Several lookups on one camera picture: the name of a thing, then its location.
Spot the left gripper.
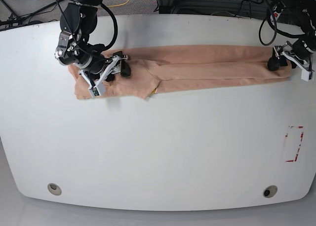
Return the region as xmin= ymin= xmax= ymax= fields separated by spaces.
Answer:
xmin=267 ymin=39 xmax=316 ymax=71

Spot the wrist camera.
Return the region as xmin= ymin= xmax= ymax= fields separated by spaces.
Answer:
xmin=88 ymin=84 xmax=106 ymax=98
xmin=301 ymin=69 xmax=315 ymax=82

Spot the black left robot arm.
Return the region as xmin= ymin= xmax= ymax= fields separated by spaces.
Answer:
xmin=263 ymin=0 xmax=316 ymax=81

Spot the peach T-shirt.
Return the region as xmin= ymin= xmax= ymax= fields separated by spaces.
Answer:
xmin=68 ymin=44 xmax=292 ymax=101

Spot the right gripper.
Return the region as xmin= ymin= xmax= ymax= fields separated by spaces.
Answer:
xmin=55 ymin=31 xmax=131 ymax=86

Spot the white power strip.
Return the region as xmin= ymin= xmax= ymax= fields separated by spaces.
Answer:
xmin=270 ymin=3 xmax=284 ymax=23

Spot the table grommet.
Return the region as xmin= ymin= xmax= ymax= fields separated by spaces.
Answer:
xmin=47 ymin=183 xmax=62 ymax=196
xmin=263 ymin=185 xmax=277 ymax=198

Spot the right table grommet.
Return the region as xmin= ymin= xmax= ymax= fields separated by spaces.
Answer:
xmin=263 ymin=185 xmax=277 ymax=198

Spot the yellow cable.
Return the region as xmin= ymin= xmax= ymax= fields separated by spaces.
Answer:
xmin=108 ymin=0 xmax=130 ymax=8

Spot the left table grommet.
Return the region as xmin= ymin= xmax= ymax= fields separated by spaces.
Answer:
xmin=47 ymin=183 xmax=62 ymax=196

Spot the red tape marking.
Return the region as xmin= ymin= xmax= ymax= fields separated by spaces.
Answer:
xmin=282 ymin=126 xmax=304 ymax=163

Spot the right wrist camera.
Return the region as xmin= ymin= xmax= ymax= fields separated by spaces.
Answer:
xmin=88 ymin=84 xmax=106 ymax=98

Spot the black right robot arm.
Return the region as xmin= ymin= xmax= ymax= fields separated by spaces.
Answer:
xmin=55 ymin=0 xmax=131 ymax=95

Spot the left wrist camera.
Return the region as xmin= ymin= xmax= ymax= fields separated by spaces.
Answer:
xmin=301 ymin=69 xmax=315 ymax=82

